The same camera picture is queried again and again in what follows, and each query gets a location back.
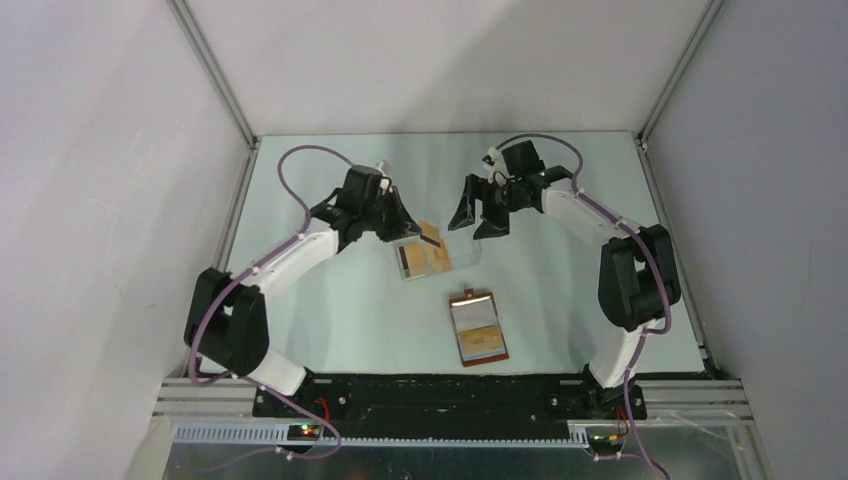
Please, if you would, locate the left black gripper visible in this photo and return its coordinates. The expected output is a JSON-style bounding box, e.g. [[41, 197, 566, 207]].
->
[[360, 186, 422, 243]]

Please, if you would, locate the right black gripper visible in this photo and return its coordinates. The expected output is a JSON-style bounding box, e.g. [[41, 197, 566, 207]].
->
[[449, 173, 531, 241]]

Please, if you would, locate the clear plastic card box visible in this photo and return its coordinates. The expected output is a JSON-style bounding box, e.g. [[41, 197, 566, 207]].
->
[[393, 232, 482, 281]]

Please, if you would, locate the brown leather card holder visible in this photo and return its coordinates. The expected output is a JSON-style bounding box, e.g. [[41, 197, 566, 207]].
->
[[448, 289, 510, 368]]

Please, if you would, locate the gold VIP credit card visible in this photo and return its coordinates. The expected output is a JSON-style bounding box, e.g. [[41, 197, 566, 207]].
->
[[458, 325, 506, 360]]

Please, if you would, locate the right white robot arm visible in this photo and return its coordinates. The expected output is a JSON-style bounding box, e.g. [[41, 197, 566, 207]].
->
[[448, 133, 682, 418]]

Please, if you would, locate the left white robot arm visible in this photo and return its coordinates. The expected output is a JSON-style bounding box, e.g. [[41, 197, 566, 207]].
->
[[184, 163, 421, 417]]

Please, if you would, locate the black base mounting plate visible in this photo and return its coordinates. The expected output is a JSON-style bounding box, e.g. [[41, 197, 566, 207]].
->
[[293, 373, 647, 440]]

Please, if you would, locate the left small circuit board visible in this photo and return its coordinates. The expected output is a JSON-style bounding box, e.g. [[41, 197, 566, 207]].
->
[[286, 424, 323, 442]]

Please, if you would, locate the small circuit board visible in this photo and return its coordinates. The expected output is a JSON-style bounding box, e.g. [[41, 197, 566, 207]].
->
[[590, 434, 628, 448], [286, 424, 323, 442]]

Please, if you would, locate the right small circuit board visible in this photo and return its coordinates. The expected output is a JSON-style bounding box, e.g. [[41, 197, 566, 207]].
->
[[590, 434, 628, 448]]

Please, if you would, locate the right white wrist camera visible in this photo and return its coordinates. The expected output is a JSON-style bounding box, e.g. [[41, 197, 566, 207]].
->
[[482, 147, 510, 186]]

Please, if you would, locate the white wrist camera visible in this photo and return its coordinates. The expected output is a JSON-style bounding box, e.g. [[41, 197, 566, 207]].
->
[[376, 160, 391, 177], [482, 147, 510, 186]]

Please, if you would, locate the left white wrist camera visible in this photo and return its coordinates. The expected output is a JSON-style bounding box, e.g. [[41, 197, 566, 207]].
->
[[376, 160, 391, 177]]

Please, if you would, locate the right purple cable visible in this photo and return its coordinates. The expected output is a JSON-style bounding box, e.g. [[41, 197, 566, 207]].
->
[[495, 133, 673, 480]]

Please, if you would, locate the grey slotted cable duct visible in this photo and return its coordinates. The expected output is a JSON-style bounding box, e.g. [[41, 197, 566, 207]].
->
[[173, 422, 589, 448]]

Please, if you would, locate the right aluminium frame post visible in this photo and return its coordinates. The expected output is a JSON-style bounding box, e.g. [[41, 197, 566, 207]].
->
[[636, 0, 727, 153]]

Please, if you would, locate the aluminium frame post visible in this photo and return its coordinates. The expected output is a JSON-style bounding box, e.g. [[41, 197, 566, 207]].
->
[[636, 0, 727, 153], [166, 0, 257, 149]]

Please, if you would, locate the left aluminium frame post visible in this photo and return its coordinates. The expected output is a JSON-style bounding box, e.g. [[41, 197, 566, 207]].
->
[[166, 0, 257, 149]]

